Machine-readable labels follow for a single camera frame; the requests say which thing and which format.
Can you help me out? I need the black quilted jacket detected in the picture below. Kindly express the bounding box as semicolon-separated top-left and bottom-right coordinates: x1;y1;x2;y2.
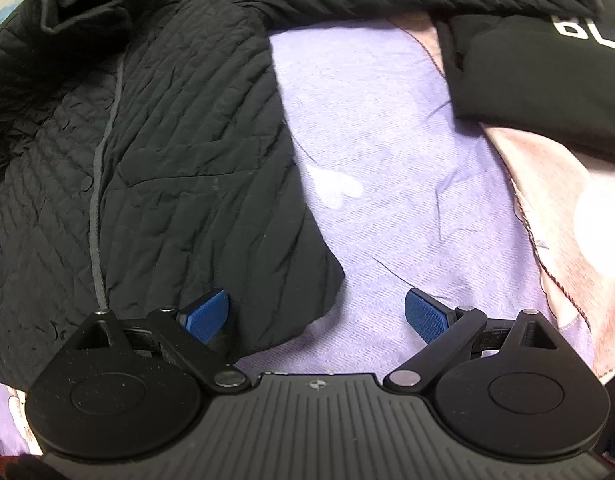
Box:
0;0;601;390

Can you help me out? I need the lavender patterned bed sheet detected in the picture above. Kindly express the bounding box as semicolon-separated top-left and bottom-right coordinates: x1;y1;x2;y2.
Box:
0;12;615;456

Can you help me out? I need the black printed folded garment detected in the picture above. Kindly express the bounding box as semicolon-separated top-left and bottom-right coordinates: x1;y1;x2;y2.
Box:
433;0;615;159

